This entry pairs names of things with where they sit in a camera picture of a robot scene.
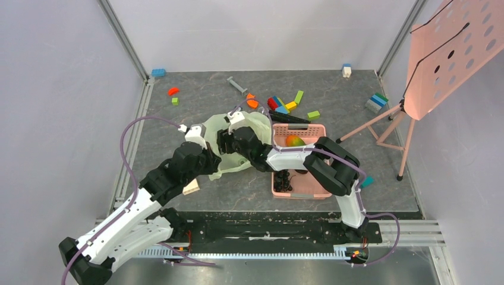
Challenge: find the green avocado plastic bag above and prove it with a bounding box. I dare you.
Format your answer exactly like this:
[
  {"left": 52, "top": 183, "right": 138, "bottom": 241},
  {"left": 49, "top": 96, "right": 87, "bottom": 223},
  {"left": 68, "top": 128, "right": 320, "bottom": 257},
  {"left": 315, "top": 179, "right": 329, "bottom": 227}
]
[{"left": 203, "top": 111, "right": 271, "bottom": 181}]

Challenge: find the fake mango green orange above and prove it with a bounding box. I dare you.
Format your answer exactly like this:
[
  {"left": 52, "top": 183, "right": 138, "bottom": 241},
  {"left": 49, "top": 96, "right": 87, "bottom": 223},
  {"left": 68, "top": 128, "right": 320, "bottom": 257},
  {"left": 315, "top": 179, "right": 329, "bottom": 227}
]
[{"left": 285, "top": 135, "right": 306, "bottom": 147}]

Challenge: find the dark fake grape bunch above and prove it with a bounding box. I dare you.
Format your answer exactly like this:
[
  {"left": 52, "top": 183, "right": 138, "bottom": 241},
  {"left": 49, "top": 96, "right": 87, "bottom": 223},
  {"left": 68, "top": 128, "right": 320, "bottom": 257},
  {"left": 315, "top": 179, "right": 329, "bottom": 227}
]
[{"left": 273, "top": 170, "right": 295, "bottom": 193}]

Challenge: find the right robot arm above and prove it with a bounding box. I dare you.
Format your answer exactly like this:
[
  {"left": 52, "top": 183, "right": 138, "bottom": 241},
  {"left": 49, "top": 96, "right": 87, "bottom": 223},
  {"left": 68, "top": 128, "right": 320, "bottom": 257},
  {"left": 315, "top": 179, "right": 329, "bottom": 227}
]
[{"left": 217, "top": 127, "right": 368, "bottom": 242}]

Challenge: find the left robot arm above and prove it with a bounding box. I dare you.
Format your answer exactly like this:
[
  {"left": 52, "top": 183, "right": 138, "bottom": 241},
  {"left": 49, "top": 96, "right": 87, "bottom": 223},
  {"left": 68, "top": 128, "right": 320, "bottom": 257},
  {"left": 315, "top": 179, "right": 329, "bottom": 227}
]
[{"left": 58, "top": 142, "right": 222, "bottom": 284}]

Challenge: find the white large brick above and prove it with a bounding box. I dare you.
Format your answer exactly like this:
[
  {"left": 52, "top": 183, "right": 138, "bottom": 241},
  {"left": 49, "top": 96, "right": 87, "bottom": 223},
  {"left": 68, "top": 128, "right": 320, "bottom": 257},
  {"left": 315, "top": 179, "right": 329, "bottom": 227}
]
[{"left": 182, "top": 179, "right": 200, "bottom": 195}]

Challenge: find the orange curved track piece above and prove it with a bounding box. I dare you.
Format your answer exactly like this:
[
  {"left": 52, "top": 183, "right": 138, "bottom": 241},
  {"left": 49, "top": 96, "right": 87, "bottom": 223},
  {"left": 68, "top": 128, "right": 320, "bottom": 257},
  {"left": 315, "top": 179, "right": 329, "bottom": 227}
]
[{"left": 247, "top": 93, "right": 259, "bottom": 109}]

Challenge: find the black microphone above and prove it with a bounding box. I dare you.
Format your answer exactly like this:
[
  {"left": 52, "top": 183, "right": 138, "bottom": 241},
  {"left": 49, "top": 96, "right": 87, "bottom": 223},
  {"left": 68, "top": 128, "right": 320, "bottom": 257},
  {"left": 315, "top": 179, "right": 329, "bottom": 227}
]
[{"left": 269, "top": 110, "right": 311, "bottom": 124}]

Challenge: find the red blue brick stack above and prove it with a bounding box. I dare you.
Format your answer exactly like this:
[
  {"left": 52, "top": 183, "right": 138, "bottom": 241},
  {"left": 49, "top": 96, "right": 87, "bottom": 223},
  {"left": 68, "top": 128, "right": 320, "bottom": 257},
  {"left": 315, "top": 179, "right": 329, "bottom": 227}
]
[{"left": 267, "top": 96, "right": 289, "bottom": 114}]

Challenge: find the yellow small block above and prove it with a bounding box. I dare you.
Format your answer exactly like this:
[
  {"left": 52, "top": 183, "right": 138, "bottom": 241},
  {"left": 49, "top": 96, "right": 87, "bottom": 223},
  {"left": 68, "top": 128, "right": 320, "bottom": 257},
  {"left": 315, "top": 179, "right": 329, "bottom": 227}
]
[{"left": 285, "top": 101, "right": 298, "bottom": 112}]

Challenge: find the long green block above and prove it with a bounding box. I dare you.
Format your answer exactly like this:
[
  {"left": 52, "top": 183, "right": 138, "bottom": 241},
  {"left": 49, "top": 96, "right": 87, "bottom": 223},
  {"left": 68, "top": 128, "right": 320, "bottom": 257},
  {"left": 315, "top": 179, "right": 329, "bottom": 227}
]
[{"left": 294, "top": 90, "right": 304, "bottom": 105}]

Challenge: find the short green block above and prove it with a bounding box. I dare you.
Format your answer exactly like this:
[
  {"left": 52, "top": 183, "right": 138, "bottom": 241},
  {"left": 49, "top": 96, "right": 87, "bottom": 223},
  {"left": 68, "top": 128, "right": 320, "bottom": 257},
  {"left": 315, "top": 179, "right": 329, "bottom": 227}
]
[{"left": 307, "top": 110, "right": 320, "bottom": 121}]

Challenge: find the pink plastic basket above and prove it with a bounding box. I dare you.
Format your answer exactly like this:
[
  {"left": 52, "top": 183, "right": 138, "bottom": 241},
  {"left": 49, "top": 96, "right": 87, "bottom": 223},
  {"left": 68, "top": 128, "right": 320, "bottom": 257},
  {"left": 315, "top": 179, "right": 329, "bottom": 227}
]
[{"left": 271, "top": 123, "right": 332, "bottom": 200}]

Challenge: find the red arch block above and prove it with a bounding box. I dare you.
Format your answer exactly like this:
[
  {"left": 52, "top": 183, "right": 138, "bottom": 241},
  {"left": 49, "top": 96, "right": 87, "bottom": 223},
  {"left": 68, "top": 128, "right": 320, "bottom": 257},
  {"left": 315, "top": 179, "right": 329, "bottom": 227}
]
[{"left": 167, "top": 87, "right": 179, "bottom": 96}]

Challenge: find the white blue small brick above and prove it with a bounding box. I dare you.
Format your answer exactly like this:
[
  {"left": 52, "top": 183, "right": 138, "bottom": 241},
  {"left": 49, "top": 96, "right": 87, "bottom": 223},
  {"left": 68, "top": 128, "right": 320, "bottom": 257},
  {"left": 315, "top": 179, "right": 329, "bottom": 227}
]
[{"left": 342, "top": 64, "right": 352, "bottom": 78}]

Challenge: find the teal small block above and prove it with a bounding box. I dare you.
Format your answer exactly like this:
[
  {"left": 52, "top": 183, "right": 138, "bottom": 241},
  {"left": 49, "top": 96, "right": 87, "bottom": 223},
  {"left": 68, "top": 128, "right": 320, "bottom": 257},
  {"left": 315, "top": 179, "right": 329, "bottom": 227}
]
[{"left": 360, "top": 176, "right": 374, "bottom": 189}]

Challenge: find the grey blue green brick stack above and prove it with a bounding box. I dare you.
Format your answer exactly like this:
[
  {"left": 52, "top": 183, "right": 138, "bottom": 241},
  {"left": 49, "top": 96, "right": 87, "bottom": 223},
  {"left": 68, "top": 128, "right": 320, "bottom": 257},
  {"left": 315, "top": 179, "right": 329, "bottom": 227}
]
[{"left": 365, "top": 93, "right": 389, "bottom": 113}]

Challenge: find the pink music stand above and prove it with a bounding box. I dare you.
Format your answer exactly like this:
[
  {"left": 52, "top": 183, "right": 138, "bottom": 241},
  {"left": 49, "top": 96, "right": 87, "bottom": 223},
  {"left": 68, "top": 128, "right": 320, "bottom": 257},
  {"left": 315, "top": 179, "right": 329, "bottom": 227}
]
[{"left": 337, "top": 0, "right": 503, "bottom": 181}]

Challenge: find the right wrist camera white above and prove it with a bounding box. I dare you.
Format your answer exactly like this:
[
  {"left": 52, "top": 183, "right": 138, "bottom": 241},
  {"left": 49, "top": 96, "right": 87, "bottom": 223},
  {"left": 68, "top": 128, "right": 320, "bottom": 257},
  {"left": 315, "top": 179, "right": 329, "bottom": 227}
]
[{"left": 226, "top": 111, "right": 248, "bottom": 134}]

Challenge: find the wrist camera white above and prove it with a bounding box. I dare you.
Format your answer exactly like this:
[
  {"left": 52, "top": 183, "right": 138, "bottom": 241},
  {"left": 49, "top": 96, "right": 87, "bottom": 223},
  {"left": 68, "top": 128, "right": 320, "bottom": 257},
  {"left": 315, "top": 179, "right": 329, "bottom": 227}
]
[
  {"left": 178, "top": 123, "right": 207, "bottom": 149},
  {"left": 226, "top": 111, "right": 248, "bottom": 134}
]

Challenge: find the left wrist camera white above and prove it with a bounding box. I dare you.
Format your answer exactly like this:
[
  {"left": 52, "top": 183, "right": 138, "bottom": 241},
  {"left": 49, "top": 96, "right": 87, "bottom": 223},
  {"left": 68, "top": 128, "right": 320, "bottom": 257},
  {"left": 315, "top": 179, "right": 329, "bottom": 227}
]
[{"left": 178, "top": 123, "right": 207, "bottom": 149}]

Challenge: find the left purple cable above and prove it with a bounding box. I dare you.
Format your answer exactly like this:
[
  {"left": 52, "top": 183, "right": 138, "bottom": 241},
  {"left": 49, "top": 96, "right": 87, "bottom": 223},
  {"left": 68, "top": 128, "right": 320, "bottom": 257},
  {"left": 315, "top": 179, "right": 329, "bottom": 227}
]
[{"left": 61, "top": 116, "right": 218, "bottom": 285}]

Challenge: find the blue brick at wall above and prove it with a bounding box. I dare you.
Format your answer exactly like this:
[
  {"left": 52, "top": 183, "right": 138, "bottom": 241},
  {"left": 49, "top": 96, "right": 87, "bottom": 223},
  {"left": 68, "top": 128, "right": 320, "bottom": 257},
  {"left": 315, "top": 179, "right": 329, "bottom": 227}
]
[{"left": 151, "top": 68, "right": 166, "bottom": 78}]

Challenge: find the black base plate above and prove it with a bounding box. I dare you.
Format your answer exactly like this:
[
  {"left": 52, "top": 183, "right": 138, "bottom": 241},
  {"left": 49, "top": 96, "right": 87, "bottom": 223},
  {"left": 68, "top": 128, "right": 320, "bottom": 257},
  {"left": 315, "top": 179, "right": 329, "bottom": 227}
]
[{"left": 169, "top": 211, "right": 383, "bottom": 244}]

